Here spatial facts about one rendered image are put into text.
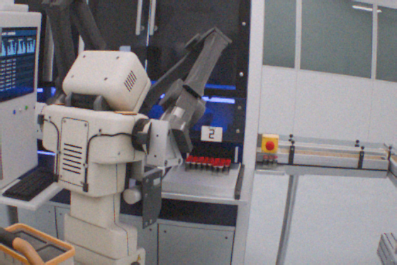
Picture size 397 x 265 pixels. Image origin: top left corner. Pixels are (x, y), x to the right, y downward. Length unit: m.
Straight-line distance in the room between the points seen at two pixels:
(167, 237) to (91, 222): 0.93
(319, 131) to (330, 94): 0.57
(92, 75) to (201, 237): 1.15
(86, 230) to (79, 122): 0.33
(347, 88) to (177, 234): 4.90
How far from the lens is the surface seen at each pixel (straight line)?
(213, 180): 1.85
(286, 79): 6.59
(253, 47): 1.96
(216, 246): 2.18
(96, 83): 1.22
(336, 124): 6.76
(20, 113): 2.02
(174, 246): 2.21
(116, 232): 1.29
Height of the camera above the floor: 1.44
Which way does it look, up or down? 12 degrees down
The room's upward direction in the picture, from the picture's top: 3 degrees clockwise
